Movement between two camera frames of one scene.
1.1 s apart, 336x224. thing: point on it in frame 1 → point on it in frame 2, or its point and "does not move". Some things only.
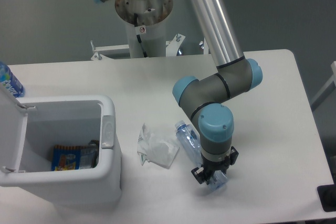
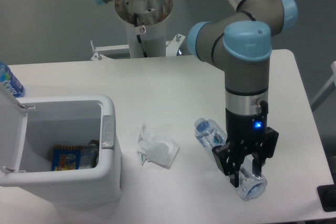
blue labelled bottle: (10, 82) does not move
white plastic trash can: (29, 127) does not move
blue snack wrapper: (65, 157) does not move
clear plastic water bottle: (190, 138) → (210, 135)
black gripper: (208, 167) → (245, 134)
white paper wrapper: (156, 149) does not move
